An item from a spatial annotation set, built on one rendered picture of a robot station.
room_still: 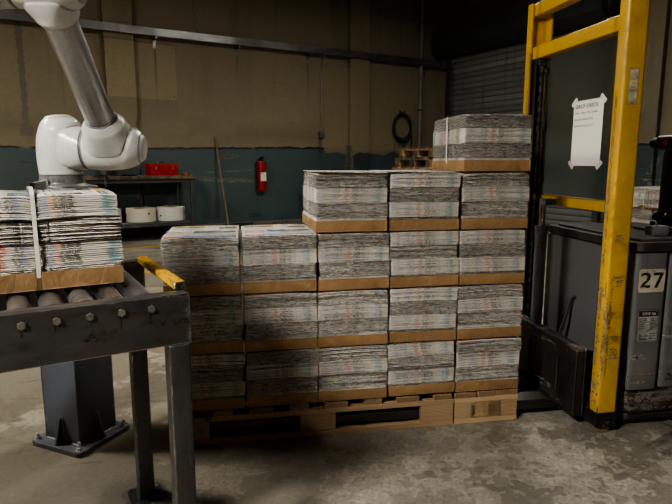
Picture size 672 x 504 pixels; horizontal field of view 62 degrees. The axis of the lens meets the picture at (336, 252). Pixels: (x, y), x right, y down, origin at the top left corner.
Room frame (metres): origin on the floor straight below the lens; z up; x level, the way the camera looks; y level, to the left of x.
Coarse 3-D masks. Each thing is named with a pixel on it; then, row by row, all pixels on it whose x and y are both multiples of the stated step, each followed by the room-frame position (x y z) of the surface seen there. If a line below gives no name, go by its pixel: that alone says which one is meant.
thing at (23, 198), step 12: (24, 192) 1.45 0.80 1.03; (36, 192) 1.44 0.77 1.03; (24, 204) 1.28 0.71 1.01; (36, 204) 1.29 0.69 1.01; (24, 216) 1.28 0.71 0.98; (36, 216) 1.29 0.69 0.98; (24, 228) 1.28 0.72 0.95; (48, 228) 1.30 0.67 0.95; (24, 240) 1.28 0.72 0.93; (48, 240) 1.30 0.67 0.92; (24, 252) 1.28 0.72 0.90; (48, 252) 1.30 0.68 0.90; (24, 264) 1.28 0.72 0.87; (48, 264) 1.30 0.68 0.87
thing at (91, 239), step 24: (48, 192) 1.42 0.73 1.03; (72, 192) 1.41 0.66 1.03; (96, 192) 1.40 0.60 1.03; (48, 216) 1.31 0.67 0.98; (72, 216) 1.32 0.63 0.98; (96, 216) 1.35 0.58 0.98; (72, 240) 1.32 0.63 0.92; (96, 240) 1.35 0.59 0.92; (120, 240) 1.38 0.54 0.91; (72, 264) 1.33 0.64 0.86; (96, 264) 1.35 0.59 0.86; (120, 264) 1.38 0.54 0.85
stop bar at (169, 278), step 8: (144, 256) 1.68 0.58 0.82; (144, 264) 1.59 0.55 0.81; (152, 264) 1.55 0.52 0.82; (152, 272) 1.51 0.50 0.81; (160, 272) 1.44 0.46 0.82; (168, 272) 1.44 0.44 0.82; (168, 280) 1.36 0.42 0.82; (176, 280) 1.34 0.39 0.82; (176, 288) 1.31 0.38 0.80; (184, 288) 1.32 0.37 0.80
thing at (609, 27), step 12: (600, 24) 2.32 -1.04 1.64; (612, 24) 2.25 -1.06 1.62; (564, 36) 2.57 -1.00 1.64; (576, 36) 2.48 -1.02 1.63; (588, 36) 2.39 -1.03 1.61; (600, 36) 2.32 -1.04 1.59; (612, 36) 2.31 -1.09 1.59; (540, 48) 2.76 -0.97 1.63; (552, 48) 2.66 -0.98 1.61; (564, 48) 2.56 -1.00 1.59; (576, 48) 2.55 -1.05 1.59
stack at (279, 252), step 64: (192, 256) 2.05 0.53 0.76; (256, 256) 2.10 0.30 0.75; (320, 256) 2.14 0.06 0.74; (384, 256) 2.19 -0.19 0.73; (448, 256) 2.23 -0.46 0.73; (192, 320) 2.05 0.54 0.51; (256, 320) 2.09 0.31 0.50; (320, 320) 2.13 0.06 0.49; (384, 320) 2.18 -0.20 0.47; (448, 320) 2.22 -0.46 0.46; (192, 384) 2.05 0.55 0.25; (256, 384) 2.09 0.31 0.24; (320, 384) 2.14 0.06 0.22; (384, 384) 2.18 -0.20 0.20
